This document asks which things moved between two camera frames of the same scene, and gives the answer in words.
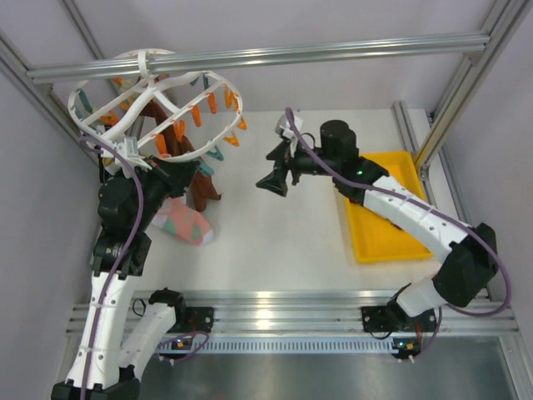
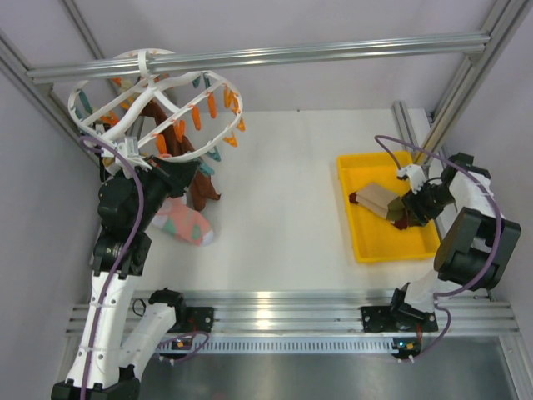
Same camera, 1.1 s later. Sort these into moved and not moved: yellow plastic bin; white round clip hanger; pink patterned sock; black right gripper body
Moved: black right gripper body
Not moved: pink patterned sock; yellow plastic bin; white round clip hanger
